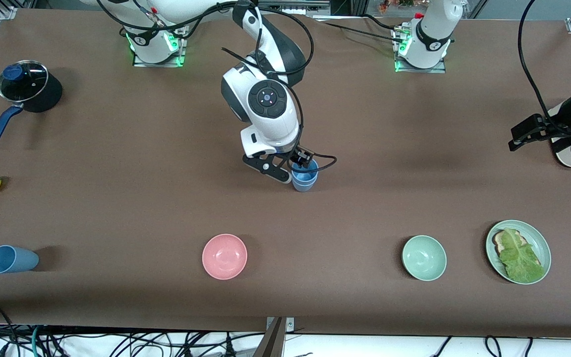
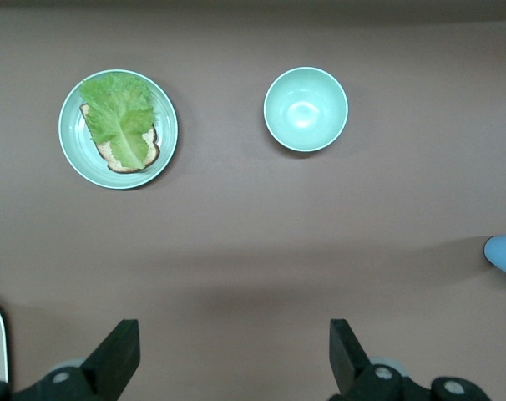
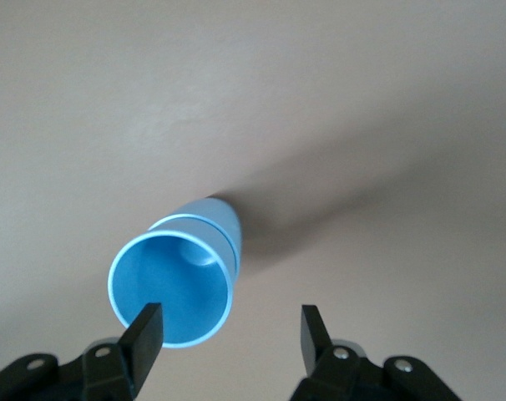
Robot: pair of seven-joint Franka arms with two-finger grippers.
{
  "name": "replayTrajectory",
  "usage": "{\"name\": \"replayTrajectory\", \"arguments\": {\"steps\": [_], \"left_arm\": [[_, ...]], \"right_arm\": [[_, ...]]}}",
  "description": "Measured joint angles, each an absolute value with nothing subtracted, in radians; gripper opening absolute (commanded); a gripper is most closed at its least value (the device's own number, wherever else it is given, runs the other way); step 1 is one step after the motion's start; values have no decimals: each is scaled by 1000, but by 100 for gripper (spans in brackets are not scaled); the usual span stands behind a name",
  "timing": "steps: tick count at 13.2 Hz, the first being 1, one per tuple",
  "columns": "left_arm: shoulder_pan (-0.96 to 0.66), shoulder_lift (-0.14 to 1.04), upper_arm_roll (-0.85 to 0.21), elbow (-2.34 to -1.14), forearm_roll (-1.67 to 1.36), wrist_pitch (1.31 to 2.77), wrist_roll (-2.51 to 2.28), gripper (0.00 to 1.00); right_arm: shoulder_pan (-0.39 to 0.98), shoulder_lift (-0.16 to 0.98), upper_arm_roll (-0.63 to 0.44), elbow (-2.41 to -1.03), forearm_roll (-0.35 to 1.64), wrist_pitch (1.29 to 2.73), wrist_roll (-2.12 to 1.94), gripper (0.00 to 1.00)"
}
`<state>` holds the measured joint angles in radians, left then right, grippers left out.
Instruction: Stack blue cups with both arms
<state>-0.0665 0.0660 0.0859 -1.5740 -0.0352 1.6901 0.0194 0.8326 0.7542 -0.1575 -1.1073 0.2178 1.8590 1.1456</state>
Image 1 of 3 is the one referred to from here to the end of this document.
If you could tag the metal base plate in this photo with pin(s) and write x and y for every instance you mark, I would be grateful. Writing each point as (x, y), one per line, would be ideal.
(139, 62)
(441, 68)

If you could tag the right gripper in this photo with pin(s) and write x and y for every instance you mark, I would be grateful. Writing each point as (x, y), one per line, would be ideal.
(301, 157)

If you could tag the metal table edge bracket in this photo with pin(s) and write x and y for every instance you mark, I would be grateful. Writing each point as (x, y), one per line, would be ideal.
(289, 325)

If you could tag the light green plate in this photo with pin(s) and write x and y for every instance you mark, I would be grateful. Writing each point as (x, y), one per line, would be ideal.
(543, 243)

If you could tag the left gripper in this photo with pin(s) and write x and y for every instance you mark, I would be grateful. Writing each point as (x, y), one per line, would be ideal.
(554, 122)

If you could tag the green lettuce leaf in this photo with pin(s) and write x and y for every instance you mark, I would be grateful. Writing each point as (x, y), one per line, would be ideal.
(521, 258)

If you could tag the glass lid with blue knob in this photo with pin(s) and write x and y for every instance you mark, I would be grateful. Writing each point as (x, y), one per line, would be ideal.
(28, 82)

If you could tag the light green bowl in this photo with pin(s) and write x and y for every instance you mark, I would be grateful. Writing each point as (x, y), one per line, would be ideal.
(424, 258)

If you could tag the pink bowl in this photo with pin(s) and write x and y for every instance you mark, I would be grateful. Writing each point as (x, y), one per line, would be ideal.
(224, 256)

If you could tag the bread slice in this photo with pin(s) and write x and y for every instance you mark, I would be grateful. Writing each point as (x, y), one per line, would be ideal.
(500, 240)

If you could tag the grey metal box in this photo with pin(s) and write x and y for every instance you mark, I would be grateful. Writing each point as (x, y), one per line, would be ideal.
(293, 6)

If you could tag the colourful plastic toys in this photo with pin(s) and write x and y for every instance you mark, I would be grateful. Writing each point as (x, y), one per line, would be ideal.
(394, 5)

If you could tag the table cover sheet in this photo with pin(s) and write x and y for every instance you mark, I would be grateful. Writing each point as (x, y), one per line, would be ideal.
(117, 124)

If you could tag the grey brown slanted bar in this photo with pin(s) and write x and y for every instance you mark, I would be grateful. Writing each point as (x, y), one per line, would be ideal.
(270, 342)

